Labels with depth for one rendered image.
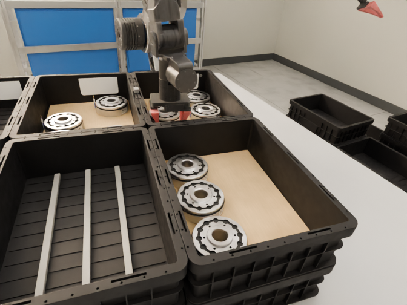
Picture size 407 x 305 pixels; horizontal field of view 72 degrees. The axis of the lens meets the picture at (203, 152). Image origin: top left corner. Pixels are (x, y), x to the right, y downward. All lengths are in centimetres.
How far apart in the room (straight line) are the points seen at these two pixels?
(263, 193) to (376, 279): 32
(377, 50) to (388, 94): 51
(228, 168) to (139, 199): 24
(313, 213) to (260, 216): 11
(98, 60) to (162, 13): 216
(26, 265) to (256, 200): 46
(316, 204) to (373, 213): 39
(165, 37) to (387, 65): 330
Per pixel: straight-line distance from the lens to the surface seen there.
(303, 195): 64
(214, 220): 57
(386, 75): 381
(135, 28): 178
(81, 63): 281
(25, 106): 87
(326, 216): 59
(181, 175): 65
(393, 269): 86
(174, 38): 70
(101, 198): 67
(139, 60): 291
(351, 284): 77
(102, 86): 107
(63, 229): 63
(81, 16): 273
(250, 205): 65
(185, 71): 65
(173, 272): 41
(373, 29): 390
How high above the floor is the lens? 128
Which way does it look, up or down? 35 degrees down
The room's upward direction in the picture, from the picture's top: 5 degrees clockwise
